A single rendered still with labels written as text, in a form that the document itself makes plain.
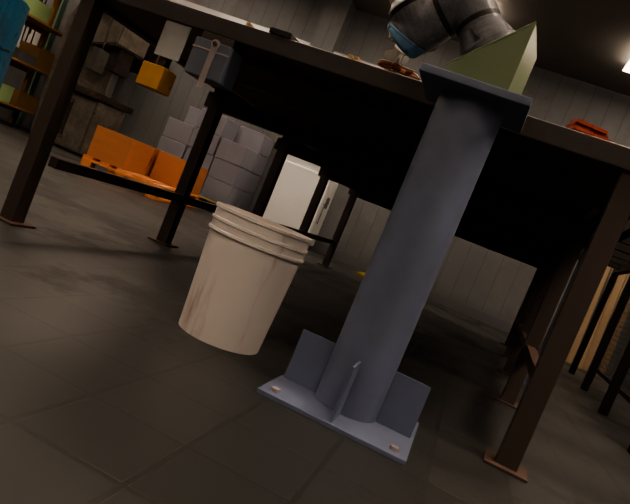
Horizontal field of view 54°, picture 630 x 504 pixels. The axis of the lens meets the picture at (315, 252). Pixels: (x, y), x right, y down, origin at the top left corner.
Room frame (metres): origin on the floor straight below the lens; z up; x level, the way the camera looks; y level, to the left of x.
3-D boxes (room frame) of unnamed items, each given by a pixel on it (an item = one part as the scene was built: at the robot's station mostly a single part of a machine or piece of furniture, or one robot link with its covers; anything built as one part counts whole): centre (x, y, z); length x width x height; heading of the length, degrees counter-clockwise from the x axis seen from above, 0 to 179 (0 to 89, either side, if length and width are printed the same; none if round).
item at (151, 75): (2.11, 0.71, 0.74); 0.09 x 0.08 x 0.24; 73
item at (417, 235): (1.59, -0.22, 0.43); 0.38 x 0.38 x 0.87; 76
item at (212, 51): (2.06, 0.54, 0.77); 0.14 x 0.11 x 0.18; 73
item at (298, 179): (7.36, 0.41, 0.65); 0.73 x 0.61 x 1.30; 76
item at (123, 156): (6.29, 1.86, 0.22); 1.21 x 0.83 x 0.44; 175
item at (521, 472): (1.69, -0.70, 0.43); 0.12 x 0.12 x 0.85; 73
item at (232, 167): (7.58, 1.58, 0.54); 1.09 x 0.74 x 1.08; 76
